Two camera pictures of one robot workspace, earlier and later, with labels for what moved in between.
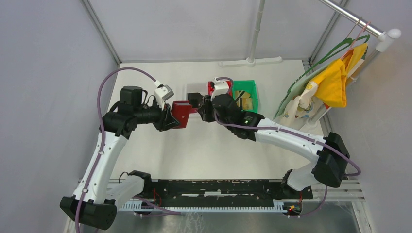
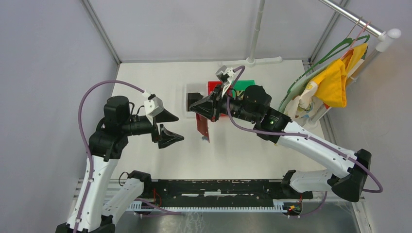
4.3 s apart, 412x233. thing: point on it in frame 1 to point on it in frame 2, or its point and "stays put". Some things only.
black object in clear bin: [195, 99] stays put
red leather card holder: [181, 110] to [202, 125]
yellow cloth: [332, 89] stays put
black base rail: [185, 192] stays put
